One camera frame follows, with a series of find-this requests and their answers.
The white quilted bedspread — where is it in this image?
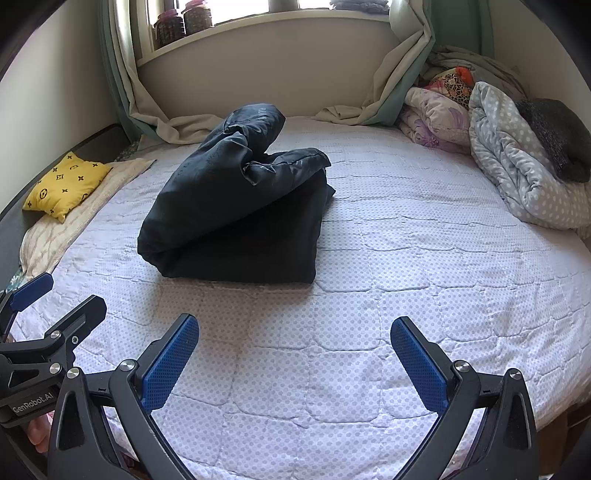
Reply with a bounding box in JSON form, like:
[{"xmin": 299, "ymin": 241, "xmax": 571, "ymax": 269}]
[{"xmin": 9, "ymin": 113, "xmax": 591, "ymax": 480}]

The grey-green crumpled bedding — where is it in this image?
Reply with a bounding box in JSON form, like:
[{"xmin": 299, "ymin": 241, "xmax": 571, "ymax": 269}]
[{"xmin": 427, "ymin": 45, "xmax": 532, "ymax": 100}]

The teal floral bed sheet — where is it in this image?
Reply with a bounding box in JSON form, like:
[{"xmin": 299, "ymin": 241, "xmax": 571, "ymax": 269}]
[{"xmin": 4, "ymin": 268, "xmax": 28, "ymax": 292}]

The grey polka-dot quilt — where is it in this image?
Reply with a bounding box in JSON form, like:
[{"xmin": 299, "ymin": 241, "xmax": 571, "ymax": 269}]
[{"xmin": 468, "ymin": 82, "xmax": 591, "ymax": 232}]

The dark navy buttoned jacket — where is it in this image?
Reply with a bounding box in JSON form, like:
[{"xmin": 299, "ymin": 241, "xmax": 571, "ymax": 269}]
[{"xmin": 137, "ymin": 104, "xmax": 337, "ymax": 284}]

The pink floral quilt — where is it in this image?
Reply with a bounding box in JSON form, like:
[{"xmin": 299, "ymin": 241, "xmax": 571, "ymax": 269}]
[{"xmin": 399, "ymin": 87, "xmax": 476, "ymax": 155}]

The person's left hand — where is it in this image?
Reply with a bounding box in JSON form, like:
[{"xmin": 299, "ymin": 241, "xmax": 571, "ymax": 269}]
[{"xmin": 25, "ymin": 412, "xmax": 52, "ymax": 455}]

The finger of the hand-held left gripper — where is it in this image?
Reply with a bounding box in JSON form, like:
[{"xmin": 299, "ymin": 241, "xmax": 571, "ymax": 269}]
[
  {"xmin": 0, "ymin": 272, "xmax": 54, "ymax": 337},
  {"xmin": 0, "ymin": 295, "xmax": 107, "ymax": 384}
]

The white window sill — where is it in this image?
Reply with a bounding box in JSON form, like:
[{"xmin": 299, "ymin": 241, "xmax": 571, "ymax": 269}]
[{"xmin": 136, "ymin": 9, "xmax": 393, "ymax": 68}]

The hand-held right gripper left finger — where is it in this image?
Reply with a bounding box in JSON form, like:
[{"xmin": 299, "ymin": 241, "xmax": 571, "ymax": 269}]
[{"xmin": 46, "ymin": 314, "xmax": 200, "ymax": 480}]

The beige blanket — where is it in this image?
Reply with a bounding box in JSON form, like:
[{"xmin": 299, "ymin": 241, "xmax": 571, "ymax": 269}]
[{"xmin": 19, "ymin": 158, "xmax": 158, "ymax": 282}]

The beige and green curtain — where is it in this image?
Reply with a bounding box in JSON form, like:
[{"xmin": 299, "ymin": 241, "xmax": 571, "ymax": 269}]
[
  {"xmin": 97, "ymin": 0, "xmax": 227, "ymax": 144},
  {"xmin": 316, "ymin": 0, "xmax": 492, "ymax": 127}
]

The orange patterned cloth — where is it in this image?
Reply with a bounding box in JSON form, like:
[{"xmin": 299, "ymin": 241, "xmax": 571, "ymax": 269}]
[{"xmin": 422, "ymin": 67, "xmax": 476, "ymax": 109}]

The dark glass jar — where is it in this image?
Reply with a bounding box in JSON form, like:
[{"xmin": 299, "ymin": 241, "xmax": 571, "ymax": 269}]
[
  {"xmin": 154, "ymin": 9, "xmax": 186, "ymax": 47},
  {"xmin": 182, "ymin": 1, "xmax": 214, "ymax": 35}
]

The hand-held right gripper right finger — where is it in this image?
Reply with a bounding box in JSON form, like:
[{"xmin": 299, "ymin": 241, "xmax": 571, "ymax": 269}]
[{"xmin": 390, "ymin": 316, "xmax": 539, "ymax": 480}]

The wooden bed frame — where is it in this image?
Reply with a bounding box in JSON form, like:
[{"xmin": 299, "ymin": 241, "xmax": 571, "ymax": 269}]
[{"xmin": 538, "ymin": 401, "xmax": 591, "ymax": 476}]

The dark cloth on windowsill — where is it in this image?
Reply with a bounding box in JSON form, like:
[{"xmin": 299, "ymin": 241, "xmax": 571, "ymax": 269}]
[{"xmin": 330, "ymin": 0, "xmax": 391, "ymax": 14}]

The dark grey fuzzy cloth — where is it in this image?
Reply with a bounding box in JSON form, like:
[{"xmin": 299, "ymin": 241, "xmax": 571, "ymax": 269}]
[{"xmin": 515, "ymin": 98, "xmax": 591, "ymax": 183}]

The yellow printed pillow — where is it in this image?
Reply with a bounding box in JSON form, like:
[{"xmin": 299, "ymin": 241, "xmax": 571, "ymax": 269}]
[{"xmin": 21, "ymin": 151, "xmax": 114, "ymax": 222}]

